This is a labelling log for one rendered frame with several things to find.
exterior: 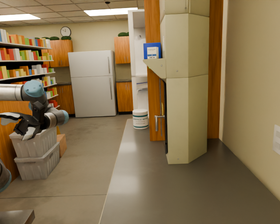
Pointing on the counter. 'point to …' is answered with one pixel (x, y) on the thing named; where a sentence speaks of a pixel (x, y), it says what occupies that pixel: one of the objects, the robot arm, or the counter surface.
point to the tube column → (184, 7)
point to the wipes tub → (140, 118)
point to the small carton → (153, 53)
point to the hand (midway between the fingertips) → (7, 126)
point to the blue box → (151, 46)
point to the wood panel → (154, 6)
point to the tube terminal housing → (186, 85)
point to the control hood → (157, 66)
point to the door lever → (157, 121)
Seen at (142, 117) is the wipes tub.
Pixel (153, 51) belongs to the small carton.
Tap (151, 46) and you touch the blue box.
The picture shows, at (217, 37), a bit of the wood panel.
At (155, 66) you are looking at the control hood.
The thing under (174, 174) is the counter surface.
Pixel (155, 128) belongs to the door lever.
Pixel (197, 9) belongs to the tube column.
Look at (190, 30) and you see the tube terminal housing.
